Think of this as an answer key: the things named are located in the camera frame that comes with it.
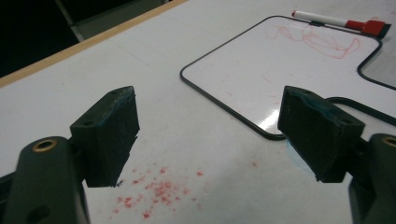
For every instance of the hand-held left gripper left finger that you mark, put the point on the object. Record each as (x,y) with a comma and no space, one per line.
(107,140)

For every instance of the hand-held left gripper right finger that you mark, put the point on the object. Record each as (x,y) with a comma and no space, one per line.
(317,137)

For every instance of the white marker with red cap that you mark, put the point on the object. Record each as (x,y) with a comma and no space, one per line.
(323,19)

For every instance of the wooden table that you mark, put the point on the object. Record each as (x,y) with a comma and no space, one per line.
(62,54)

